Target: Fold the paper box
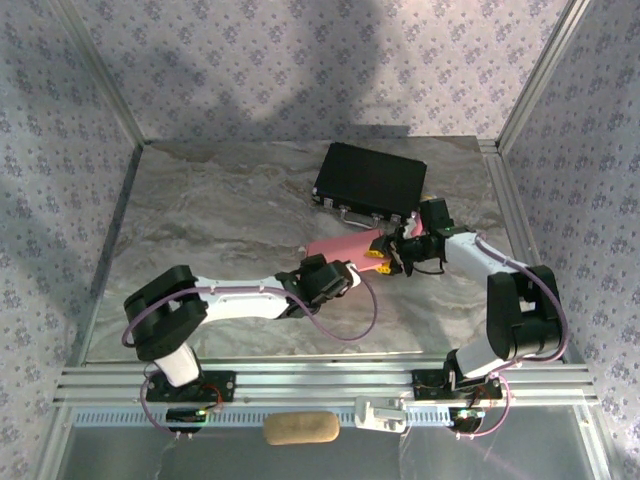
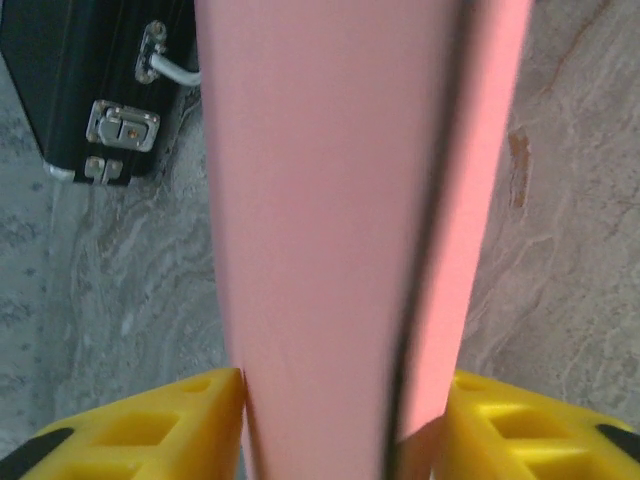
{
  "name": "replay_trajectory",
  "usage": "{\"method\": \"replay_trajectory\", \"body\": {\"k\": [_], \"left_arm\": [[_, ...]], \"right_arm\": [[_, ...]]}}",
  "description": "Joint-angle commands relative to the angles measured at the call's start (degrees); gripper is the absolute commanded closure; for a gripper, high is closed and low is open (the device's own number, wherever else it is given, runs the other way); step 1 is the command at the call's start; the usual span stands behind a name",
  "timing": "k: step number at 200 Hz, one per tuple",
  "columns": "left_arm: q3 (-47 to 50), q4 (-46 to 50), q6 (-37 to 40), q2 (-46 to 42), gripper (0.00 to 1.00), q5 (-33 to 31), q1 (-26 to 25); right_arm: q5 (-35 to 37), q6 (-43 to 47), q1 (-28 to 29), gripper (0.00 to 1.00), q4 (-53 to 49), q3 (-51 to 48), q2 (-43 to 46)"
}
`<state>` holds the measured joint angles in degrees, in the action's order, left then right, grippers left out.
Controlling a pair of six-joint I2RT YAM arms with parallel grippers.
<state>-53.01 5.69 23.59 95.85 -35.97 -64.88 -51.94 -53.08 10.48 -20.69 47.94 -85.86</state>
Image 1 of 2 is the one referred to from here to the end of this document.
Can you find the pink paper box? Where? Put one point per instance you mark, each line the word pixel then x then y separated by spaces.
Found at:
pixel 340 250

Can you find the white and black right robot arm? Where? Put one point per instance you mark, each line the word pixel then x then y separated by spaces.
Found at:
pixel 475 252

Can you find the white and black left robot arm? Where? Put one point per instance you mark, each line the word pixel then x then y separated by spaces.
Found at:
pixel 240 302

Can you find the black briefcase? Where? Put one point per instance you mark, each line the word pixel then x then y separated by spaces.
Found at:
pixel 370 175

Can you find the white plastic clamp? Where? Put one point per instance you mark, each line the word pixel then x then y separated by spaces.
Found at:
pixel 380 415

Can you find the tan sponge block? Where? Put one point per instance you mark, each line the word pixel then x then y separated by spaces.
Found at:
pixel 300 427

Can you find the right small circuit board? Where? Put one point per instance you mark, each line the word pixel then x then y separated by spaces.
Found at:
pixel 465 416

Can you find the small circuit board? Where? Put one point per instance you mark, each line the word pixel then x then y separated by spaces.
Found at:
pixel 465 416
pixel 186 416

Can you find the left small circuit board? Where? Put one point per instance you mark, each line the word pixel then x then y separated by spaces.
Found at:
pixel 186 416

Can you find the aluminium mounting rail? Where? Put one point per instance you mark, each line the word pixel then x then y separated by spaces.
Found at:
pixel 320 382

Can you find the aluminium side rail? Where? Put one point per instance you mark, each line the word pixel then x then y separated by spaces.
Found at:
pixel 515 215

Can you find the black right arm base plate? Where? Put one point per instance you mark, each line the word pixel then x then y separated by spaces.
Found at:
pixel 430 385

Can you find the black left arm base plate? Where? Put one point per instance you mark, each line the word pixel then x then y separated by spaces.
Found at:
pixel 220 387

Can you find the aluminium frame post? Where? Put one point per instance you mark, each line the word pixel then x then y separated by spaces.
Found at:
pixel 100 75
pixel 542 75

